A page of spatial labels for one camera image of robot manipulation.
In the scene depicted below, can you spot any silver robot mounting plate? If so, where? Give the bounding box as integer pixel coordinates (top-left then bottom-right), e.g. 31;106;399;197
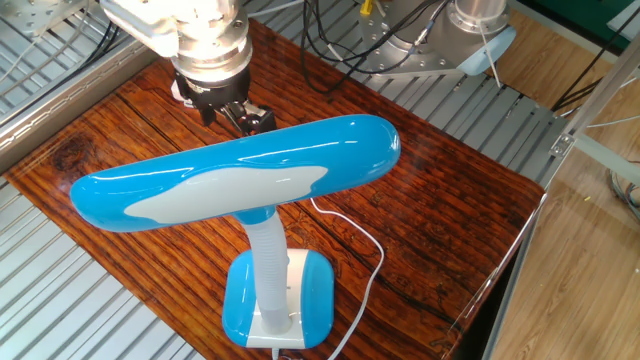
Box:
356;0;469;79

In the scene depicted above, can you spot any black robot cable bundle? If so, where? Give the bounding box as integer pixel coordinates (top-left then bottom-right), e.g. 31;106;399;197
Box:
298;0;454;96

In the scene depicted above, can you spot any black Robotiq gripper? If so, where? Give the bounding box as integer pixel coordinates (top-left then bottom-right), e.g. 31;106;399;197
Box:
172;66;278;138

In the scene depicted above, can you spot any blue and white desk lamp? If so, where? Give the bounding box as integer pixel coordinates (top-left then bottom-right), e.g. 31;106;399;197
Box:
69;113;402;351

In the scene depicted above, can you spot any aluminium frame bar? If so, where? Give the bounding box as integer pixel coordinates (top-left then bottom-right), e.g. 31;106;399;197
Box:
548;29;640;174

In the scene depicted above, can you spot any aluminium table edge rail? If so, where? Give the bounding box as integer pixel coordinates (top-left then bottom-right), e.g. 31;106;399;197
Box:
0;37;159;174

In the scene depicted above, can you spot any loose floor cable bundle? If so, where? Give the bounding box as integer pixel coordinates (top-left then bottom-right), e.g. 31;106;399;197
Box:
605;159;640;224

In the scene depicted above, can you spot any white lamp power cord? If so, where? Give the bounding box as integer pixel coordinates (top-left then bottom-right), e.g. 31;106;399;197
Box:
271;197;386;360

